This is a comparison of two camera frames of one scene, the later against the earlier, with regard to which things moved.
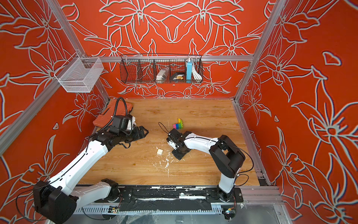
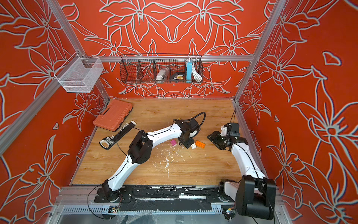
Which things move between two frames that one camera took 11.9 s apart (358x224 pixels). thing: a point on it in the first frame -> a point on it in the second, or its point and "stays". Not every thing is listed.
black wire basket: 161,68 stays
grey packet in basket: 161,75 stays
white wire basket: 79,74 stays
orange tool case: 115,107 stays
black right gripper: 176,156 -> 214,138
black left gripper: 138,135 -> 188,145
